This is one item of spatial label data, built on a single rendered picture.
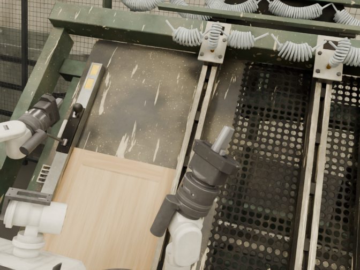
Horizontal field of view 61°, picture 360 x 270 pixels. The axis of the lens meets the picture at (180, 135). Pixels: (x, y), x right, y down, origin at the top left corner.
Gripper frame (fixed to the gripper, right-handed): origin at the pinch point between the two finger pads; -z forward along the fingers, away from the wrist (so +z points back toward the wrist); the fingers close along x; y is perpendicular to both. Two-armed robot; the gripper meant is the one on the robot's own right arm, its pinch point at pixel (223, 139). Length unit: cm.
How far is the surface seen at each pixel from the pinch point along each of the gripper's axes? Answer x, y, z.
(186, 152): 30.2, 29.4, 18.6
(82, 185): 53, 9, 47
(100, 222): 38, 11, 54
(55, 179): 60, 1, 49
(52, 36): 110, 5, 5
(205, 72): 46, 40, -10
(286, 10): 54, 85, -52
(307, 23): 19, 46, -39
